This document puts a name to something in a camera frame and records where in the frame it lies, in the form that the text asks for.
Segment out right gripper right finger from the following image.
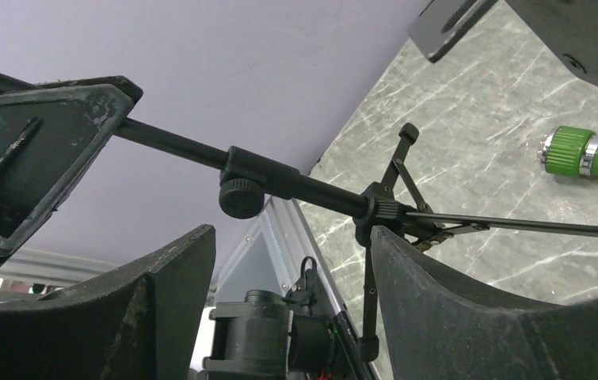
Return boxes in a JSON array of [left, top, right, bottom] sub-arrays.
[[371, 226, 598, 379]]

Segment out black tripod shock-mount stand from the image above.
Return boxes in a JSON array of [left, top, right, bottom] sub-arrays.
[[0, 73, 598, 363]]

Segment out blue network switch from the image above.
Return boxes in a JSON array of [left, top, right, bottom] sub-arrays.
[[408, 0, 598, 88]]

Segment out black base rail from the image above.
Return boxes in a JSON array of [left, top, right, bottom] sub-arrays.
[[285, 268, 376, 379]]

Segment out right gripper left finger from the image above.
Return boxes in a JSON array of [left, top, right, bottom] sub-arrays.
[[0, 225, 215, 379]]

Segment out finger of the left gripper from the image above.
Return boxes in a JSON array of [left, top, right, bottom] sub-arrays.
[[0, 76, 143, 267]]

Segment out green plastic tap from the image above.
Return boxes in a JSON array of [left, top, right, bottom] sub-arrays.
[[537, 126, 598, 178]]

